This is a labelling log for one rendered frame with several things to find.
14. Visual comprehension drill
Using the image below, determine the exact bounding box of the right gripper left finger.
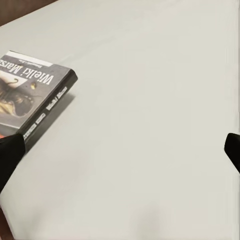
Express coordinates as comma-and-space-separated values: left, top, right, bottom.
0, 133, 26, 193

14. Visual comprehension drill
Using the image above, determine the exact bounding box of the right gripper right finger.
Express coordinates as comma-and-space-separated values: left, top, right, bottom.
224, 132, 240, 173

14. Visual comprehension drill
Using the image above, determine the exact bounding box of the hardback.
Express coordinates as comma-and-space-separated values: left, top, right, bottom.
0, 51, 78, 143

